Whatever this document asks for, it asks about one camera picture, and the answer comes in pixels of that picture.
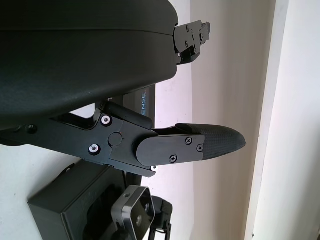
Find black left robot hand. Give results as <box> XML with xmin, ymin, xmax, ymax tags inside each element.
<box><xmin>0</xmin><ymin>0</ymin><xmax>247</xmax><ymax>180</ymax></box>

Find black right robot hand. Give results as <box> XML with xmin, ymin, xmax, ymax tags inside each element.
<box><xmin>149</xmin><ymin>195</ymin><xmax>174</xmax><ymax>240</ymax></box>

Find small silver depth camera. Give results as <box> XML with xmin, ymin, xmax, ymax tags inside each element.
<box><xmin>111</xmin><ymin>185</ymin><xmax>156</xmax><ymax>240</ymax></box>

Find black RealSense box lid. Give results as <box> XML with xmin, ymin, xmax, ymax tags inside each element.
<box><xmin>107</xmin><ymin>84</ymin><xmax>157</xmax><ymax>187</ymax></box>

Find black camera box base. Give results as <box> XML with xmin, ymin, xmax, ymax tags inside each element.
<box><xmin>27</xmin><ymin>159</ymin><xmax>131</xmax><ymax>240</ymax></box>

